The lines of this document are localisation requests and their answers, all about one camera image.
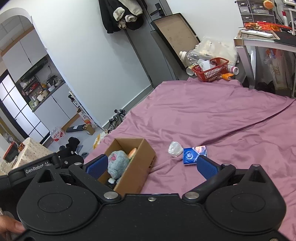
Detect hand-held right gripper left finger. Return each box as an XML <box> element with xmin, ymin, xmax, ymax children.
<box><xmin>32</xmin><ymin>154</ymin><xmax>122</xmax><ymax>205</ymax></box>

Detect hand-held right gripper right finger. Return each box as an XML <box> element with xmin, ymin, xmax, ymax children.
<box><xmin>182</xmin><ymin>154</ymin><xmax>275</xmax><ymax>204</ymax></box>

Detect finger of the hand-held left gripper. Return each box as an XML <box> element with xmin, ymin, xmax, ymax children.
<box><xmin>52</xmin><ymin>155</ymin><xmax>85</xmax><ymax>171</ymax></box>

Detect blue tissue packet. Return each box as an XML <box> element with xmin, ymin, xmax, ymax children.
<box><xmin>183</xmin><ymin>146</ymin><xmax>207</xmax><ymax>165</ymax></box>

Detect blue fluffy plush toy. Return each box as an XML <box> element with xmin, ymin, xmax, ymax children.
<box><xmin>107</xmin><ymin>151</ymin><xmax>130</xmax><ymax>179</ymax></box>

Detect clear plastic bag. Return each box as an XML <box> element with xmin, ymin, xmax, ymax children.
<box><xmin>168</xmin><ymin>141</ymin><xmax>184</xmax><ymax>157</ymax></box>

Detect cardboard box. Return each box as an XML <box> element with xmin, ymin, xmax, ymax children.
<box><xmin>97</xmin><ymin>138</ymin><xmax>157</xmax><ymax>194</ymax></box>

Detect person's left hand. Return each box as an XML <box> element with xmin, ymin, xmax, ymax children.
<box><xmin>0</xmin><ymin>215</ymin><xmax>25</xmax><ymax>233</ymax></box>

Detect black floor object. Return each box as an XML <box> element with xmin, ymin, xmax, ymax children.
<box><xmin>57</xmin><ymin>137</ymin><xmax>80</xmax><ymax>161</ymax></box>

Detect yellow plastic bag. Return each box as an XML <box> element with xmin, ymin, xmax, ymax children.
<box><xmin>94</xmin><ymin>132</ymin><xmax>109</xmax><ymax>149</ymax></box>

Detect black pot red rim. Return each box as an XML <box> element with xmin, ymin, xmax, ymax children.
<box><xmin>3</xmin><ymin>142</ymin><xmax>19</xmax><ymax>163</ymax></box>

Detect white red packet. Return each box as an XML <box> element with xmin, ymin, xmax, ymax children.
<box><xmin>50</xmin><ymin>126</ymin><xmax>65</xmax><ymax>142</ymax></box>

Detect polka dot tablecloth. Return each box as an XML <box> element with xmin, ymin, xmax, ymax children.
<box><xmin>0</xmin><ymin>137</ymin><xmax>55</xmax><ymax>176</ymax></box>

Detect black flat bag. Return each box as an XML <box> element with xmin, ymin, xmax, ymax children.
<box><xmin>66</xmin><ymin>124</ymin><xmax>86</xmax><ymax>133</ymax></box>

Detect small cardboard carton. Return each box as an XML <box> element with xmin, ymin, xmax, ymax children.
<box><xmin>83</xmin><ymin>124</ymin><xmax>96</xmax><ymax>135</ymax></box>

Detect white orange carton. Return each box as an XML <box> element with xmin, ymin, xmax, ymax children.
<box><xmin>77</xmin><ymin>109</ymin><xmax>93</xmax><ymax>126</ymax></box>

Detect purple bed sheet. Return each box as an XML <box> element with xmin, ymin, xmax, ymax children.
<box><xmin>82</xmin><ymin>77</ymin><xmax>296</xmax><ymax>241</ymax></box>

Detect white kitchen cabinet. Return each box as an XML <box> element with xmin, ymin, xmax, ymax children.
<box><xmin>32</xmin><ymin>81</ymin><xmax>81</xmax><ymax>149</ymax></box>

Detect red plastic basket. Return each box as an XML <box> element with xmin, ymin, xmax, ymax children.
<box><xmin>192</xmin><ymin>57</ymin><xmax>230</xmax><ymax>82</ymax></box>

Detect clear plastic bottle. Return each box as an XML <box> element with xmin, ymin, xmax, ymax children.
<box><xmin>179</xmin><ymin>49</ymin><xmax>213</xmax><ymax>64</ymax></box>

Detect white framed desk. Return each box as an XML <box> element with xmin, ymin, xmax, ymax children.
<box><xmin>233</xmin><ymin>30</ymin><xmax>296</xmax><ymax>98</ymax></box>

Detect white printed tote bag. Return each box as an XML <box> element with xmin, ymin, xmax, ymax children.
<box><xmin>264</xmin><ymin>49</ymin><xmax>292</xmax><ymax>88</ymax></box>

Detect grey door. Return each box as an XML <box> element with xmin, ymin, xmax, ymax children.
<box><xmin>125</xmin><ymin>0</ymin><xmax>183</xmax><ymax>88</ymax></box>

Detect black framed board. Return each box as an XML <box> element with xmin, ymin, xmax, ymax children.
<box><xmin>150</xmin><ymin>13</ymin><xmax>201</xmax><ymax>58</ymax></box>

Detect white power strip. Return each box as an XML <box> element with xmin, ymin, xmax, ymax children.
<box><xmin>240</xmin><ymin>29</ymin><xmax>274</xmax><ymax>39</ymax></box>

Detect hanging dark clothes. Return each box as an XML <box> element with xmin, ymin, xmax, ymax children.
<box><xmin>98</xmin><ymin>0</ymin><xmax>144</xmax><ymax>34</ymax></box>

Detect red printed packet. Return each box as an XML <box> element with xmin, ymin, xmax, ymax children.
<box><xmin>244</xmin><ymin>21</ymin><xmax>292</xmax><ymax>32</ymax></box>

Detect grey drawer organizer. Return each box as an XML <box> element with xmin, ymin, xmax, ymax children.
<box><xmin>236</xmin><ymin>0</ymin><xmax>277</xmax><ymax>24</ymax></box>

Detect black door handle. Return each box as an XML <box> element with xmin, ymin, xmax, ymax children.
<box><xmin>150</xmin><ymin>2</ymin><xmax>166</xmax><ymax>16</ymax></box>

